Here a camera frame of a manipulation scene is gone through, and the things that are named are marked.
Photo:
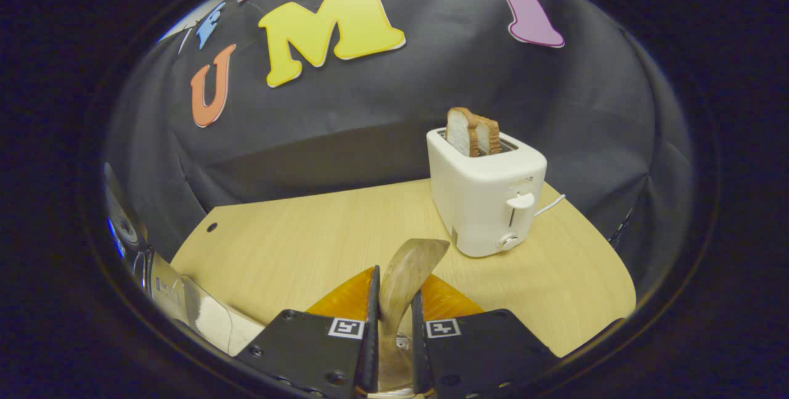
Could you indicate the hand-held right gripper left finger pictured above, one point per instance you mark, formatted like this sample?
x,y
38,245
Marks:
x,y
372,356

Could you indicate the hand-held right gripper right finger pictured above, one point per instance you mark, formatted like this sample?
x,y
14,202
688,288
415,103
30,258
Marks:
x,y
418,362

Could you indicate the white toaster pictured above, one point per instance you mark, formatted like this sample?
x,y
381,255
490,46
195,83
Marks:
x,y
481,201

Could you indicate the black backdrop cloth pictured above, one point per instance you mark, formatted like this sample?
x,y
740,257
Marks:
x,y
370,109

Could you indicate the silver black rice cooker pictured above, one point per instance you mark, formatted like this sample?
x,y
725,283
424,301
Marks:
x,y
129,232

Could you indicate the clear plastic container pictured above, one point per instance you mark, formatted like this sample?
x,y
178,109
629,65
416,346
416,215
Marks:
x,y
216,319

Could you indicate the wooden spoon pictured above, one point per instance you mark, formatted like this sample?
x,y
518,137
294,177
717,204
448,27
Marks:
x,y
407,269

